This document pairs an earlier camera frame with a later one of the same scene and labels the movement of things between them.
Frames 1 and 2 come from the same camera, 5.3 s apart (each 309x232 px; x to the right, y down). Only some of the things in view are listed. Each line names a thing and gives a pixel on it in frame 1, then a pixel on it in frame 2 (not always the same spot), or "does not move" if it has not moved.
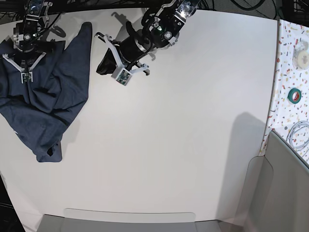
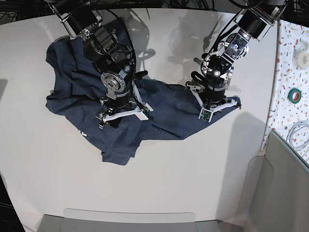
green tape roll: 294,95 does not move
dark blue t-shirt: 39,112 → 76,92
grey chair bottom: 75,220 does not move
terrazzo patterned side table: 287,113 does not move
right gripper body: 127,52 → 212,98
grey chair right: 276,198 does not move
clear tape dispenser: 301,55 does not move
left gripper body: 25,62 → 127,105
